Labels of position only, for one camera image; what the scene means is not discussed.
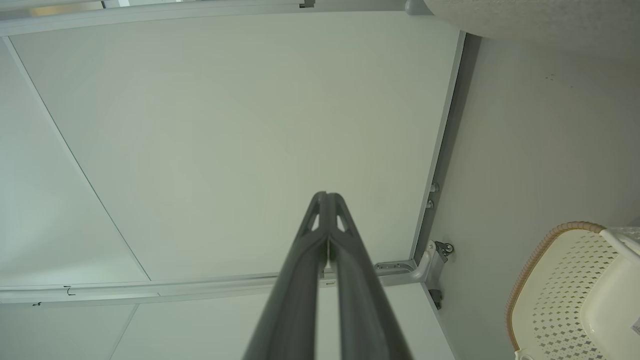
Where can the grey partition foot bracket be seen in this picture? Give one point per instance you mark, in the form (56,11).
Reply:
(417,272)
(417,7)

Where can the black caster wheel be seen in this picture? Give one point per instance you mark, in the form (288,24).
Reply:
(444,248)

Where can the black partition foot pad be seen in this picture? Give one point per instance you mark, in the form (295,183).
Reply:
(436,298)

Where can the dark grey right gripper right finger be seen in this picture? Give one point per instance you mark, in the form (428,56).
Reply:
(365,320)

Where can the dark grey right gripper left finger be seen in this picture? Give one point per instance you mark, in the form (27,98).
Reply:
(290,310)

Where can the white partition panel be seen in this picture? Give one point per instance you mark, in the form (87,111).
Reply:
(225,125)
(175,330)

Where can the cream perforated laundry basket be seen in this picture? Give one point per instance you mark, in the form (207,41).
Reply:
(560,290)

